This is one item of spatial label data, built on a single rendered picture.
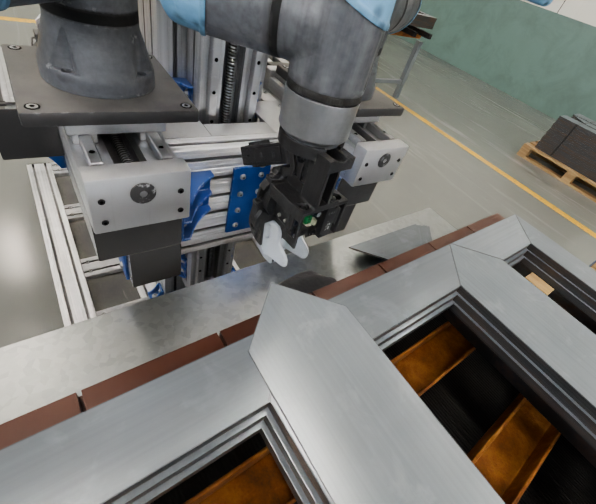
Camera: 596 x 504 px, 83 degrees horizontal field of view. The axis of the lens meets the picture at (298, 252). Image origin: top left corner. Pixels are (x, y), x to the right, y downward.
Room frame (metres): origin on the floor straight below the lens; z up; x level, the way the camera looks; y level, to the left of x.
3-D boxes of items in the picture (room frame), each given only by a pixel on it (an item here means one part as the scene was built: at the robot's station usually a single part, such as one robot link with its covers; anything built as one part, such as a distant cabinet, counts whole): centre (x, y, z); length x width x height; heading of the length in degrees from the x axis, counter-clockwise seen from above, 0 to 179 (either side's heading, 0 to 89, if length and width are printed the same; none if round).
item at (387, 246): (0.79, -0.30, 0.70); 0.39 x 0.12 x 0.04; 139
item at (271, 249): (0.33, 0.03, 0.96); 0.06 x 0.03 x 0.09; 52
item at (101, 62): (0.48, 0.37, 1.09); 0.15 x 0.15 x 0.10
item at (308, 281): (0.50, -0.04, 0.70); 0.20 x 0.10 x 0.03; 146
